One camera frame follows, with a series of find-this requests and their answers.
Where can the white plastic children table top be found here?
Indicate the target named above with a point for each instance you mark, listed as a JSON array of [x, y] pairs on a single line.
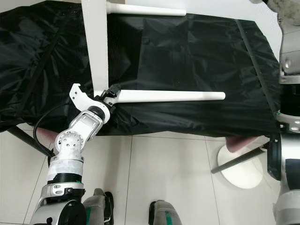
[[96, 47]]

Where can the white plastic table leg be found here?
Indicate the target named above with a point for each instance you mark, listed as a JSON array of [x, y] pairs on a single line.
[[145, 9], [168, 96]]

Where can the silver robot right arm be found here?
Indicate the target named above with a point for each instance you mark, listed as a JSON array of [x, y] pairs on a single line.
[[288, 47]]

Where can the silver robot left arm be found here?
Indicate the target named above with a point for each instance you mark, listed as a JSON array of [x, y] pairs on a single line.
[[75, 140]]

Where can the black table cloth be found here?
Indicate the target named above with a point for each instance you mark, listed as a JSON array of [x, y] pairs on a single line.
[[192, 56]]

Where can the grey robot left foot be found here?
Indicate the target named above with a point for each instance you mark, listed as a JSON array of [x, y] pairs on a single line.
[[98, 208]]

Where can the grey robot foot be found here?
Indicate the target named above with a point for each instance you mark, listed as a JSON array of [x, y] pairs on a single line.
[[166, 214], [98, 208]]

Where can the grey robot right foot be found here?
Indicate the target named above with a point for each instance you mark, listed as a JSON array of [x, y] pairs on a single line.
[[166, 214]]

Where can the white round floor plate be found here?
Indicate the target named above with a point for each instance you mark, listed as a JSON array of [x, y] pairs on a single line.
[[243, 180]]

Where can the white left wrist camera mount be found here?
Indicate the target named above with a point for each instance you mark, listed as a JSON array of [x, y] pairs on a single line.
[[80, 99]]

